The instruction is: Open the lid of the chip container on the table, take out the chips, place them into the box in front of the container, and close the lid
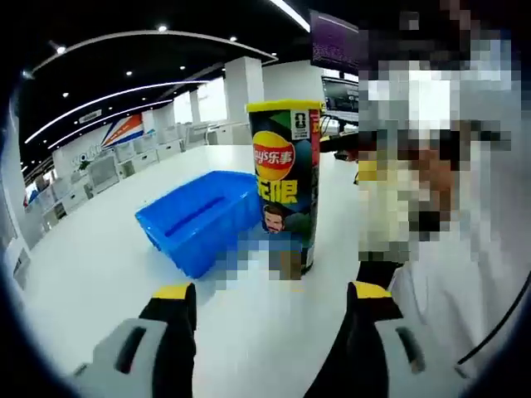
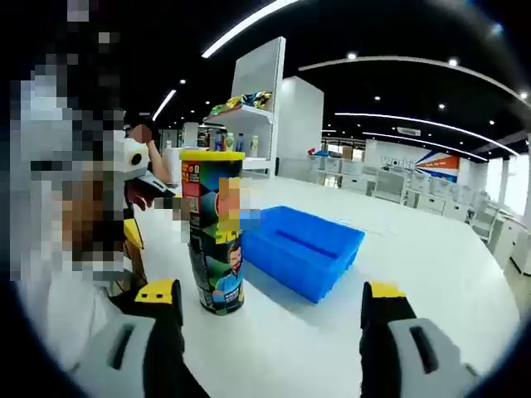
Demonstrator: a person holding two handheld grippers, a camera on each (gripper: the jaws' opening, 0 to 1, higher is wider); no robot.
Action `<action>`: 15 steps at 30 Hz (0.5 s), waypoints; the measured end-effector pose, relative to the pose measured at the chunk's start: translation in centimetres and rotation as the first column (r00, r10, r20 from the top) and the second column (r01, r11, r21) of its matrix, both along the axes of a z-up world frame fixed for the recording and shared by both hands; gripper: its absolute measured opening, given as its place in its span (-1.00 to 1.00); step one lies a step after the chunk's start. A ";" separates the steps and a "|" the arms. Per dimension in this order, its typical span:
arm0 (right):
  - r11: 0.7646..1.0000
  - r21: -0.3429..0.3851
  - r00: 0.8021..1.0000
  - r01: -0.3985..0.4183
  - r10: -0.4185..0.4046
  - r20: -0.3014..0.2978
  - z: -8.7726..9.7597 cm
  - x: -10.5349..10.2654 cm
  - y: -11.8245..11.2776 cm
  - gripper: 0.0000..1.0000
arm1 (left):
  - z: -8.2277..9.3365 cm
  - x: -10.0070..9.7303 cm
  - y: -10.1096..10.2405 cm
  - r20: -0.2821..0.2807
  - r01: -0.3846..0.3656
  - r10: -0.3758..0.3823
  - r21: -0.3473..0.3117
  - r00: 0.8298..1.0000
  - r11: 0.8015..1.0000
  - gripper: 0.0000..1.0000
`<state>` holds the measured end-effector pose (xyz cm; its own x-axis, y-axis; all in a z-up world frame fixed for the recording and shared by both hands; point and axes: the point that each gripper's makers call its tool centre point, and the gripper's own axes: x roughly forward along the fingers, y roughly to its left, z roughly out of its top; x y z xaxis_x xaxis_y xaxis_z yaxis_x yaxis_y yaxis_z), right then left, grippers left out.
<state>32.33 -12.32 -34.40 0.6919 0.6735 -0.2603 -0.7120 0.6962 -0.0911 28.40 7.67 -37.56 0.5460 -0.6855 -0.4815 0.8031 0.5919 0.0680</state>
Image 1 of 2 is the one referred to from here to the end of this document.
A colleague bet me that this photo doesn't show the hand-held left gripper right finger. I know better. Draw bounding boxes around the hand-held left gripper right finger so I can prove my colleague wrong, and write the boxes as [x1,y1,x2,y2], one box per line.
[302,280,474,398]

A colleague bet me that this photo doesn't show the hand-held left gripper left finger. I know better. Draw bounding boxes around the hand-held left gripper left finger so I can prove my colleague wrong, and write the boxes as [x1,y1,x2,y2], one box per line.
[68,281,198,398]

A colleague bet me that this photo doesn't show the blue plastic box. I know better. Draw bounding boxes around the blue plastic box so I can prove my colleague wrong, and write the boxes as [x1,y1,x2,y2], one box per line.
[134,169,262,279]

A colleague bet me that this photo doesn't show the dark printed chip container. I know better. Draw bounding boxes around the dark printed chip container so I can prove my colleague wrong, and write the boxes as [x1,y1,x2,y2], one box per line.
[247,108,323,277]

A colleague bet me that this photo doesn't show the person's black trousers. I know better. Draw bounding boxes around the person's black trousers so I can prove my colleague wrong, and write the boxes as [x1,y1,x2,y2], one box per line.
[356,260,404,291]

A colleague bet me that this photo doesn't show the row of white office desks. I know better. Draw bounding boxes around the row of white office desks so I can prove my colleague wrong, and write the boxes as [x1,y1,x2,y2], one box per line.
[24,119,250,233]

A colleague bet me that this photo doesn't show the black flat desk object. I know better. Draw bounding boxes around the black flat desk object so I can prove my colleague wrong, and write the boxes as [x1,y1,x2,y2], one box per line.
[319,132,360,163]

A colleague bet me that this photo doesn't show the dark computer monitor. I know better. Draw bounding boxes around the dark computer monitor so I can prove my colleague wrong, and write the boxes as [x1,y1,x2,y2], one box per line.
[321,74,360,124]

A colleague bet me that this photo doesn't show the black cable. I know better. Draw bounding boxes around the black cable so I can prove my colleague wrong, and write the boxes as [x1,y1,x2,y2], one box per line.
[455,265,531,368]

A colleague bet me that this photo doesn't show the orange blue wall banner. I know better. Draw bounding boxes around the orange blue wall banner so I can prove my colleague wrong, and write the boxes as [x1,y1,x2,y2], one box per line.
[101,112,145,148]

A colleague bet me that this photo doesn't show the large purple wall screen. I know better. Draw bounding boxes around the large purple wall screen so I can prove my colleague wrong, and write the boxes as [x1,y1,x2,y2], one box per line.
[309,7,360,74]

